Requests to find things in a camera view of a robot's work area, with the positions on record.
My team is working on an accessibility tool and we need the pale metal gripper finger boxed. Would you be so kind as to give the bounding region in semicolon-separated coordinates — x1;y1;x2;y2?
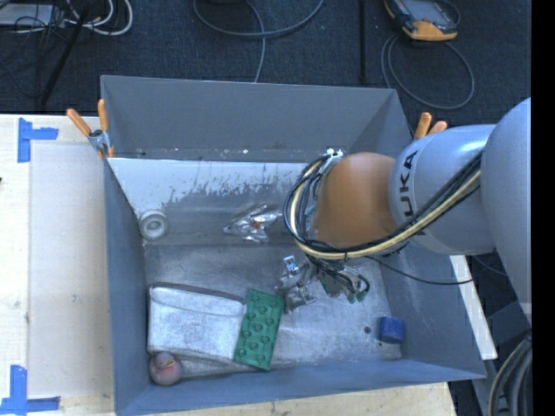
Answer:
284;282;317;314
276;255;310;292

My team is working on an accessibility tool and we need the grey metal bin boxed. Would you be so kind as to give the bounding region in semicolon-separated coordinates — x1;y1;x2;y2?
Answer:
99;75;487;416

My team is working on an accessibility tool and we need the dark green flat block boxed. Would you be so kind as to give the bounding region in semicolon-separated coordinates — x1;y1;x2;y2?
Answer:
232;288;286;373

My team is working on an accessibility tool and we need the crumpled clear plastic wrapper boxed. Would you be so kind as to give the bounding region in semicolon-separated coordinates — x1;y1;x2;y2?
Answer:
222;203;284;244

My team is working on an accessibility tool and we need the blue block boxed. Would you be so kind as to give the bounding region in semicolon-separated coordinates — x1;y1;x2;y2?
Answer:
377;315;407;345

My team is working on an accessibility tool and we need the white cloth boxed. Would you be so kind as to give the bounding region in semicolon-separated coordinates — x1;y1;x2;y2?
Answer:
146;282;249;366

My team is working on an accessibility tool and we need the pink round toy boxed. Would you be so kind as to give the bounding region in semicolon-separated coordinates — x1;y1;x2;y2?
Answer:
147;351;184;387

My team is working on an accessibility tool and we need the pale wood flat board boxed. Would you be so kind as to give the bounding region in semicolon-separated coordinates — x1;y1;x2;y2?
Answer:
26;139;114;400

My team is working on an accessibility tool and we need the white ring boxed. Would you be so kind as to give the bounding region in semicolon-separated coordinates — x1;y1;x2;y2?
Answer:
138;209;171;241

